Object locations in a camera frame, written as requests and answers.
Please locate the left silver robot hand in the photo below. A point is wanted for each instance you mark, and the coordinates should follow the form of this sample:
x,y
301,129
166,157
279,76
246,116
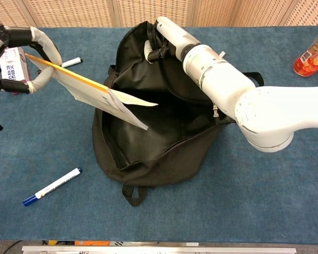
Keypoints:
x,y
46,43

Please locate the black fabric backpack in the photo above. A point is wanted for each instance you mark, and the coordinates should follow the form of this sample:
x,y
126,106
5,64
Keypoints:
x,y
153,158

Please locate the woven folding screen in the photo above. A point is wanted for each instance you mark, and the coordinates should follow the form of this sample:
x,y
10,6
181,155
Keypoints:
x,y
82,13

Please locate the white marker with black cap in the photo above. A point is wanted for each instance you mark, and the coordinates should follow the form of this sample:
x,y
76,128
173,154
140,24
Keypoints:
x,y
72,62

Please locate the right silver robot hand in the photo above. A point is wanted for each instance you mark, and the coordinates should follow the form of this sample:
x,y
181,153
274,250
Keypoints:
x,y
175,34

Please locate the white marker with blue cap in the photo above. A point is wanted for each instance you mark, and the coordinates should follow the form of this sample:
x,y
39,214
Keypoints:
x,y
53,186

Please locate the blue table cloth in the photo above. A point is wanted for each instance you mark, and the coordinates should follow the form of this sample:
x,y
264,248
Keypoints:
x,y
254,198

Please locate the white and pink toothpaste box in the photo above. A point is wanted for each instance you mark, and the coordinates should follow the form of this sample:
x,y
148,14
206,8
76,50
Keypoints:
x,y
13,68

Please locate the orange drink bottle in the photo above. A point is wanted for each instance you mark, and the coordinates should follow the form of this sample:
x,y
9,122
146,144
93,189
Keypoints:
x,y
307,64

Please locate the aluminium rail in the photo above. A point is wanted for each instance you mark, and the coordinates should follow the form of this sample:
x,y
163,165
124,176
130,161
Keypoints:
x,y
159,250

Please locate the yellow orange frame piece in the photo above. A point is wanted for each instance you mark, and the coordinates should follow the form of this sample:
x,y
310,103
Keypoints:
x,y
92,243

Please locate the yellow Lexikon book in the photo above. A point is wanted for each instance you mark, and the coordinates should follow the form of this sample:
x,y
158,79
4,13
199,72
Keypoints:
x,y
95,98

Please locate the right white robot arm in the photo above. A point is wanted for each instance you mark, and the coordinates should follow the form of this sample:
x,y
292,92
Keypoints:
x,y
267,113

